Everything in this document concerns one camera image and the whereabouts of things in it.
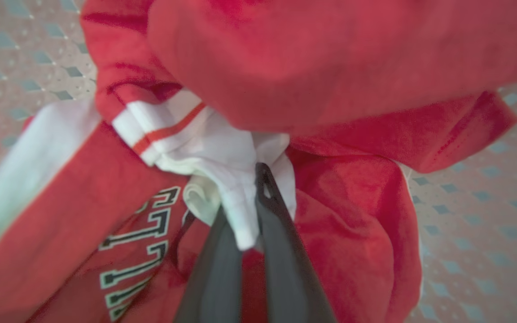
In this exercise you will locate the red and white jersey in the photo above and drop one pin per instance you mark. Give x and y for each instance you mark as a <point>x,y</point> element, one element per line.
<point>352,67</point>

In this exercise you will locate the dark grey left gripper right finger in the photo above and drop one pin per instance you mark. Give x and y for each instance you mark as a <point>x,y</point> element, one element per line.
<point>285,269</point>

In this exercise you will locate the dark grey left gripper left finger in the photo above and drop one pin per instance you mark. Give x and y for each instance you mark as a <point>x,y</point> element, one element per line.
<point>216,278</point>

